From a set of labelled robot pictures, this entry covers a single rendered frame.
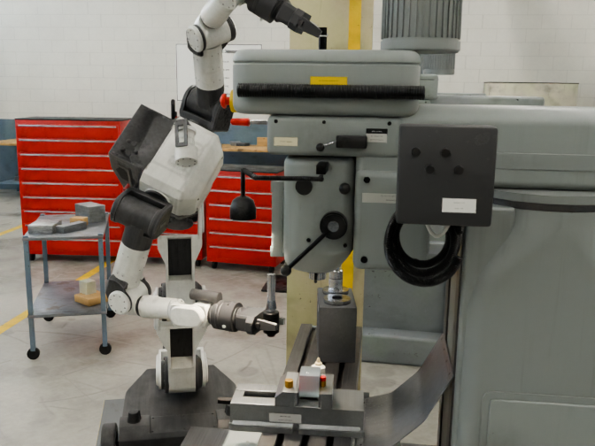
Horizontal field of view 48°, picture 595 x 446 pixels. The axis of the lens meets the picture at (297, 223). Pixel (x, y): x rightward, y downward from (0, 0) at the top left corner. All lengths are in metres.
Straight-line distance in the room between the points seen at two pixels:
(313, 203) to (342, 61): 0.36
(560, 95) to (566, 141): 8.47
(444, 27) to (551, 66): 9.38
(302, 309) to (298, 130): 2.15
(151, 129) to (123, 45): 9.48
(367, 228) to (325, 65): 0.42
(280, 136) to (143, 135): 0.58
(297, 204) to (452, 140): 0.49
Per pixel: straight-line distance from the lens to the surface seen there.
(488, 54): 10.91
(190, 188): 2.08
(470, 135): 1.44
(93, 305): 4.86
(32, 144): 7.22
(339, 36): 3.53
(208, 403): 2.78
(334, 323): 2.18
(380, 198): 1.70
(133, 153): 2.12
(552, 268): 1.71
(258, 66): 1.70
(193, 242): 2.44
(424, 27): 1.71
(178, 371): 2.67
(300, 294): 3.71
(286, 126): 1.70
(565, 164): 1.75
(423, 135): 1.43
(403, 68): 1.67
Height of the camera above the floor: 1.80
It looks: 11 degrees down
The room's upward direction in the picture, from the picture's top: 1 degrees clockwise
